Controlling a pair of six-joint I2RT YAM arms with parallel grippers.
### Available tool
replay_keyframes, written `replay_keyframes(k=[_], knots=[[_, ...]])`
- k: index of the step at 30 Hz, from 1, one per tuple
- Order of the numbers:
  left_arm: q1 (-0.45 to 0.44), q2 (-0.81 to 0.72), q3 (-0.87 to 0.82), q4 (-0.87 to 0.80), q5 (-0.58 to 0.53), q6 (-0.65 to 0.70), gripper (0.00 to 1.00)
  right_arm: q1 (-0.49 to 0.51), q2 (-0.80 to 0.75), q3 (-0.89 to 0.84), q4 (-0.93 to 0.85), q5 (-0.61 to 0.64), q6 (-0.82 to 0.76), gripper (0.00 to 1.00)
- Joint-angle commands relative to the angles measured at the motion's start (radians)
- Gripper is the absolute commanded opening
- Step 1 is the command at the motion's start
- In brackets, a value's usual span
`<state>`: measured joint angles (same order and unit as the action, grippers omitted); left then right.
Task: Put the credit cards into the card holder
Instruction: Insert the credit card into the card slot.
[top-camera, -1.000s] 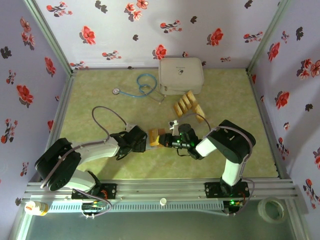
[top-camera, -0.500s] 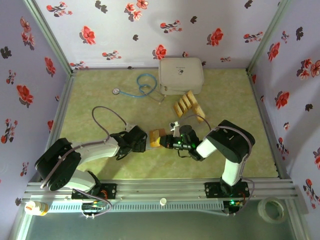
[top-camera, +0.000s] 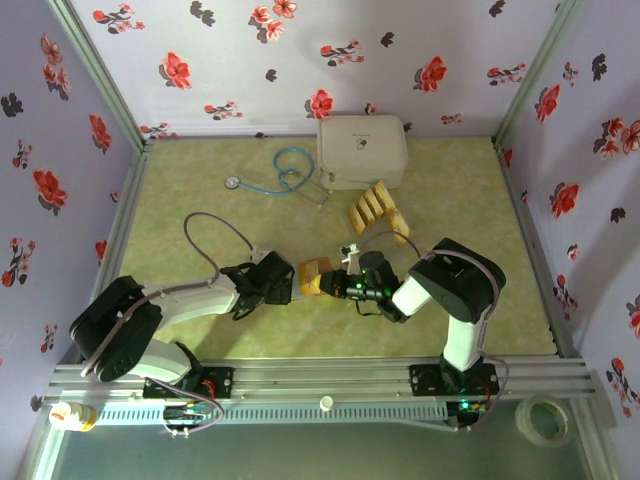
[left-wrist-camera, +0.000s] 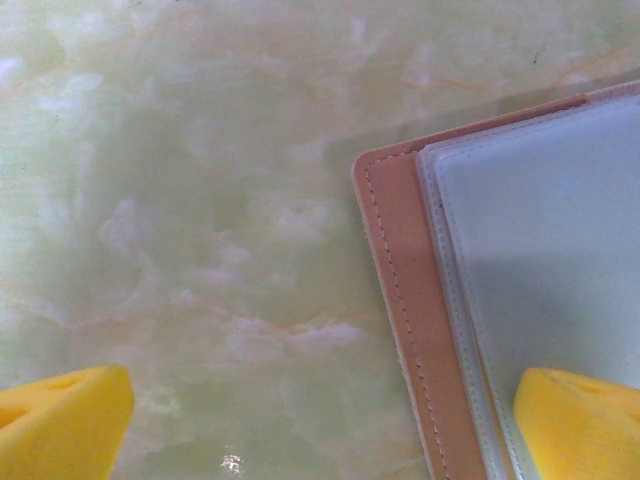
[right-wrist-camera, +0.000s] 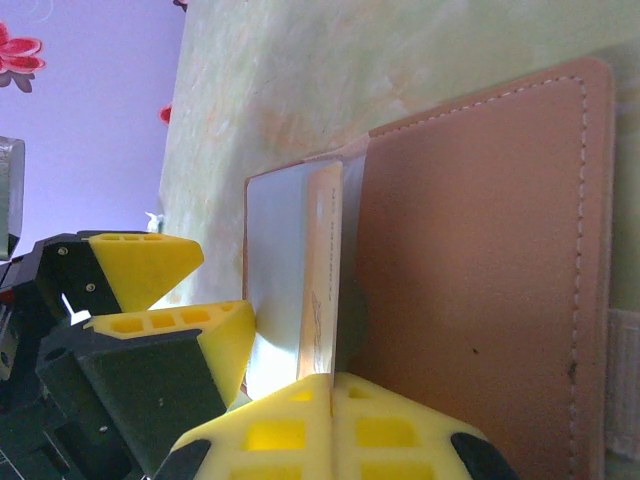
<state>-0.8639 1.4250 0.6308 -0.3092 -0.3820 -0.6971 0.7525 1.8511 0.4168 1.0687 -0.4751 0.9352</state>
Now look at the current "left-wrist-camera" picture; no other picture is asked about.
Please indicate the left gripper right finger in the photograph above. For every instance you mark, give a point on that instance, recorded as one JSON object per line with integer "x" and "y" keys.
{"x": 585, "y": 430}

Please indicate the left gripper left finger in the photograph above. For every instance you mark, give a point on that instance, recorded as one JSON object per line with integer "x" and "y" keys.
{"x": 60, "y": 425}

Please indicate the pink card holder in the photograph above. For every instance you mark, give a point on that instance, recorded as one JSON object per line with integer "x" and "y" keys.
{"x": 500, "y": 225}

